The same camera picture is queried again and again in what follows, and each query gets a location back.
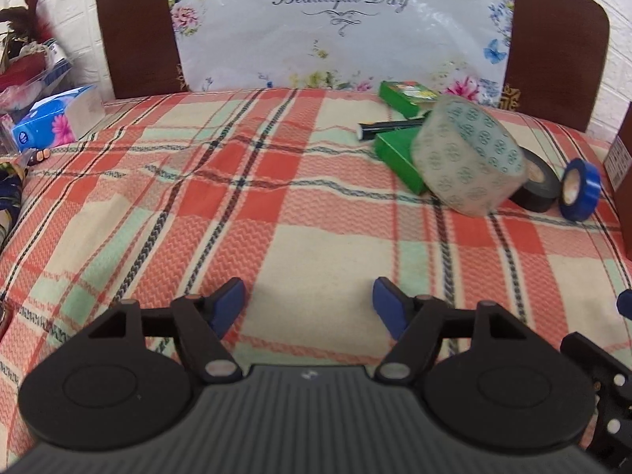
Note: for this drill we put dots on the brown box with white inside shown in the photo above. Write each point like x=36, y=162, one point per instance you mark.
x=623, y=168

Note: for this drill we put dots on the blue tape roll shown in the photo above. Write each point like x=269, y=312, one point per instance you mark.
x=585, y=192

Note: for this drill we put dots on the plain green box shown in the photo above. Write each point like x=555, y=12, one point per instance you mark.
x=397, y=158

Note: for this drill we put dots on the large patterned tape roll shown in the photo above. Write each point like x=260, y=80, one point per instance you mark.
x=466, y=158

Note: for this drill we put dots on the black marker pen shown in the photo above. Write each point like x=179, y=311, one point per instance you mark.
x=390, y=128

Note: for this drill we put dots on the blue and white tissue box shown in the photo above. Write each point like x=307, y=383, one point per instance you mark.
x=54, y=118

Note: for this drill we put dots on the brown wooden headboard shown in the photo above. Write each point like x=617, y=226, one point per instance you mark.
x=136, y=44

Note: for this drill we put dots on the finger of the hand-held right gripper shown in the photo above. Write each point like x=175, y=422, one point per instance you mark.
x=610, y=395
x=626, y=302

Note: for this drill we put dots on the floral headboard panel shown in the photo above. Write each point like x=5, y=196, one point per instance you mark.
x=321, y=44

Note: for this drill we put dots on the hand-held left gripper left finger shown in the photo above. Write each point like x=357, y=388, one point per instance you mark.
x=224, y=307

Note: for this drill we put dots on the clear plastic container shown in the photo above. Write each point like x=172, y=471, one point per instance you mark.
x=34, y=71

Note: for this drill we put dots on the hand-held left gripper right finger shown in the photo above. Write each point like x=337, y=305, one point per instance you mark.
x=388, y=307

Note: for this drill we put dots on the plaid blanket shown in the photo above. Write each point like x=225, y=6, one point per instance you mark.
x=247, y=217

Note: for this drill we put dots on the dark red feather decoration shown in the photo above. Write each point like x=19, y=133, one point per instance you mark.
x=29, y=10

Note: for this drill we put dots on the dark floral cloth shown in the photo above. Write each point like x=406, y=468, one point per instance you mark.
x=9, y=197

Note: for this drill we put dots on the black tape roll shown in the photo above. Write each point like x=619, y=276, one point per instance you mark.
x=540, y=185

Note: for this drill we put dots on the green box with printed picture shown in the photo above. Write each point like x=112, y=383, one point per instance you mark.
x=407, y=95

